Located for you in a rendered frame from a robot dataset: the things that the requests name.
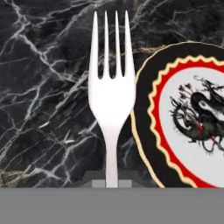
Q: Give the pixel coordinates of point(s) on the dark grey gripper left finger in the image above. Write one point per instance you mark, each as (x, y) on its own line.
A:
(96, 178)

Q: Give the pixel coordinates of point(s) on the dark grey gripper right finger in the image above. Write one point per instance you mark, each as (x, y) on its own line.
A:
(127, 178)

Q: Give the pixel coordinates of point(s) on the white plastic fork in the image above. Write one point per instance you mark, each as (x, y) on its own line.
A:
(111, 99)

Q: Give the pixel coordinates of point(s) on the black red dragon plate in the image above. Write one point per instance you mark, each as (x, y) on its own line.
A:
(186, 116)

